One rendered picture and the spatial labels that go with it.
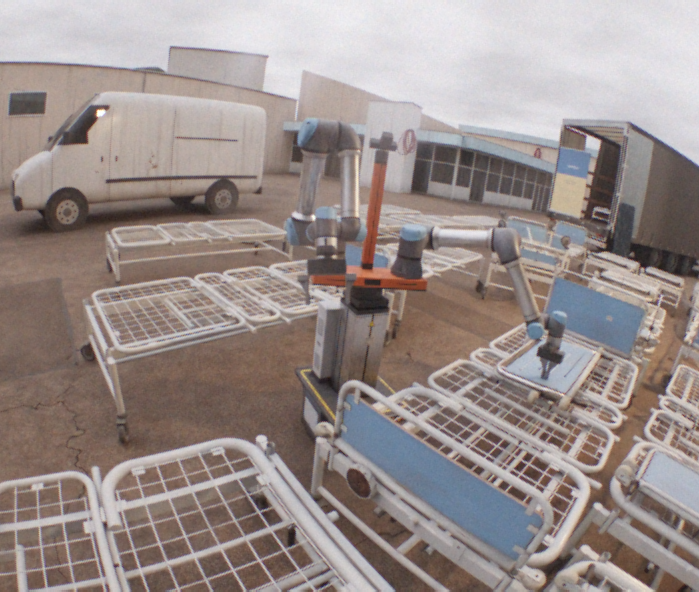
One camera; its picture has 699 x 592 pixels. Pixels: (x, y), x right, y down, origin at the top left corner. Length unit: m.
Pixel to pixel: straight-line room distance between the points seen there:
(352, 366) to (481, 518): 1.03
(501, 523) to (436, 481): 0.22
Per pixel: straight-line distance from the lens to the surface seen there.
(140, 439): 2.15
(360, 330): 1.76
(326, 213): 1.32
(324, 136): 1.50
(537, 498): 0.96
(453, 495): 1.10
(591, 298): 2.83
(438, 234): 1.85
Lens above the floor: 1.40
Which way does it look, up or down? 20 degrees down
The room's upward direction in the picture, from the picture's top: 7 degrees clockwise
